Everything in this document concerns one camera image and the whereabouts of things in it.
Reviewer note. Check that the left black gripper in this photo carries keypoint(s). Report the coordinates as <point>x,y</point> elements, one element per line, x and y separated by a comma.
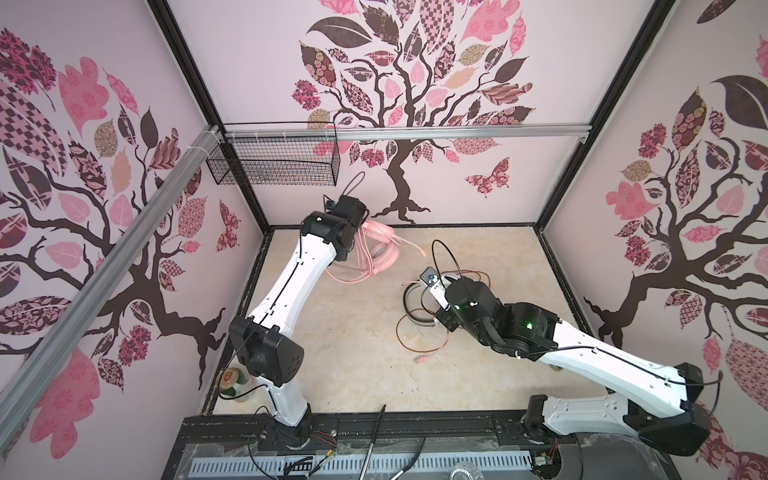
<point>340,257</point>

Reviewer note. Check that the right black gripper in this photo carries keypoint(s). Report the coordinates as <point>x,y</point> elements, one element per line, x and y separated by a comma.
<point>446,322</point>

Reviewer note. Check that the pink headphones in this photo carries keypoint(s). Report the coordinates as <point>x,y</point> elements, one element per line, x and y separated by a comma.
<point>377,248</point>

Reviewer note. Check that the white black headphones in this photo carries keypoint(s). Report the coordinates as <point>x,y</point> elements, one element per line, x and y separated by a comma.
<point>414,302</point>

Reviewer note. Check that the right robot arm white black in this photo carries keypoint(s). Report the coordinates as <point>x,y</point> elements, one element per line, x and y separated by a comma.
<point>651,402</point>

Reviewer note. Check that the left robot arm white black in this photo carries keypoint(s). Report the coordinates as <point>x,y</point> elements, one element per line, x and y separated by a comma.
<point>262,340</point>

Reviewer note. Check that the green drink can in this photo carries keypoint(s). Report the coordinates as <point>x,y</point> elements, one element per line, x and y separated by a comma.
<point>233,384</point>

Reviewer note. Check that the black wire basket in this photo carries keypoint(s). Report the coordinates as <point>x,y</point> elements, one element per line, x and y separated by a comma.
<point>277,153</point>

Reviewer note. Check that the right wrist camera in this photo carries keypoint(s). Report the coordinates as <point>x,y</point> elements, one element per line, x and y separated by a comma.
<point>434,285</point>

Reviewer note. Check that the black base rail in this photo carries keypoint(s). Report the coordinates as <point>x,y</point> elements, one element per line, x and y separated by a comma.
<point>393,441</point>

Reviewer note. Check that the back aluminium rail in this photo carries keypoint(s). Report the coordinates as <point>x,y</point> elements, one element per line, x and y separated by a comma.
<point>414,133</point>

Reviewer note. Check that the aluminium rail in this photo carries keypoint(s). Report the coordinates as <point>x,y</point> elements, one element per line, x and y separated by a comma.
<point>414,133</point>
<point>36,374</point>

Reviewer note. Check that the white slotted cable duct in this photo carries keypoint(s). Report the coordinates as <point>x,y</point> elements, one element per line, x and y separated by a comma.
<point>349,466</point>

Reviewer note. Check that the left aluminium rail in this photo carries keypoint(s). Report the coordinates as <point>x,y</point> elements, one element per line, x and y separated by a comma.
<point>36,374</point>

